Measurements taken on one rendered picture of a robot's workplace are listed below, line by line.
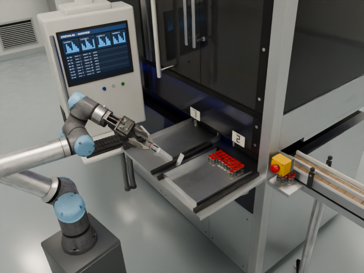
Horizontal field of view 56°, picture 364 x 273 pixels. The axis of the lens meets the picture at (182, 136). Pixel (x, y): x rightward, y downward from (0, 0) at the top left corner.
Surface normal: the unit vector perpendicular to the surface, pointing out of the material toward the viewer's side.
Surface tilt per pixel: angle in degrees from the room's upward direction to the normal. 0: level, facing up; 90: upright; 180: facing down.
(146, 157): 0
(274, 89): 90
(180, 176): 0
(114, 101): 90
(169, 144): 0
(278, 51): 90
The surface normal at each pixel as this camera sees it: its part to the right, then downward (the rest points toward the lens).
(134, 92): 0.49, 0.45
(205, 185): -0.04, -0.84
